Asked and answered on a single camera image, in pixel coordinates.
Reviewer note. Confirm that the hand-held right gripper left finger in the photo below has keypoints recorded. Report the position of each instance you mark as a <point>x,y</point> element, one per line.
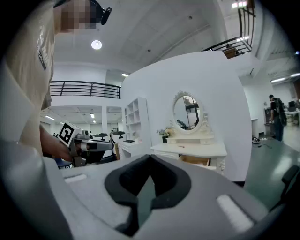
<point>112,182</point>

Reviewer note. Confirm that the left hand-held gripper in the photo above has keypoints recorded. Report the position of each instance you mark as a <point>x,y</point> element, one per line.
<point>68,133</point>

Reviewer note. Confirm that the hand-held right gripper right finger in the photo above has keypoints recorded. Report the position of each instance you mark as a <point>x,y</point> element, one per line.
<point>178,182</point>

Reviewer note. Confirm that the large wooden drawer white front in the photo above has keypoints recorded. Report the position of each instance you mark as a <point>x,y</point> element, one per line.
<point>194,160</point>

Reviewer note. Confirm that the person's left forearm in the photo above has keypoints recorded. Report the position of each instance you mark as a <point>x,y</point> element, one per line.
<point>52,145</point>

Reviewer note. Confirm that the white dressing table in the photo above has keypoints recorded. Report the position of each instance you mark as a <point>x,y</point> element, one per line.
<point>192,150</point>

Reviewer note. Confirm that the white machine black top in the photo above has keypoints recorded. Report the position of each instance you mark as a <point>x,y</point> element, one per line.
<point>118,143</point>
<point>100,136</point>

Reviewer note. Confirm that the black tablet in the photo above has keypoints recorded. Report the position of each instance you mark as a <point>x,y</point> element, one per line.
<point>129,141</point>

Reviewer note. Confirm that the white desk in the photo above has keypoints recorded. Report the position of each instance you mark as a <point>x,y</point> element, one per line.
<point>134,147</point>

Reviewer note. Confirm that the white shelf unit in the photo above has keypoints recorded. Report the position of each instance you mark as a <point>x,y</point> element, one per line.
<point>140,117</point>

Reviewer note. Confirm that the yellow flower bouquet black pot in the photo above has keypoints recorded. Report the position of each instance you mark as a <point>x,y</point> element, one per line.
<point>167,132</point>

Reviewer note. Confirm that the black balcony railing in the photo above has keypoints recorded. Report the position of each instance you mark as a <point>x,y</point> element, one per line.
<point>84,89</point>
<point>245,25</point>

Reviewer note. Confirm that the round ceiling light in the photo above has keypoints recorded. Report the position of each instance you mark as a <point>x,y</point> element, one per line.
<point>96,44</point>

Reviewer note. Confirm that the person's beige t-shirt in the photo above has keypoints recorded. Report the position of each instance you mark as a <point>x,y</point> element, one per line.
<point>23,70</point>

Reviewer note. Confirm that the black office chair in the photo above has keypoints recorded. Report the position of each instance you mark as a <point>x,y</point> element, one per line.
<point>290,178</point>

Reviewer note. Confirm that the person's head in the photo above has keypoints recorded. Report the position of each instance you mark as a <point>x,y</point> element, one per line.
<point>77,14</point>

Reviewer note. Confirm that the brown cardboard box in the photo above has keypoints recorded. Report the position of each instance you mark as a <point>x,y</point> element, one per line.
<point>230,52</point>

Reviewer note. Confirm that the long ceiling light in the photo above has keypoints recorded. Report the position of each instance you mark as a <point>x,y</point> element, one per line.
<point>284,77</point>

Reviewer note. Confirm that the oval mirror ornate white frame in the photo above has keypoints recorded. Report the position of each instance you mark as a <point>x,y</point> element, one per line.
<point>187,112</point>

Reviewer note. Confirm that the black head-worn camera rig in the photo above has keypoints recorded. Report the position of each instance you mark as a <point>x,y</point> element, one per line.
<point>105,15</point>

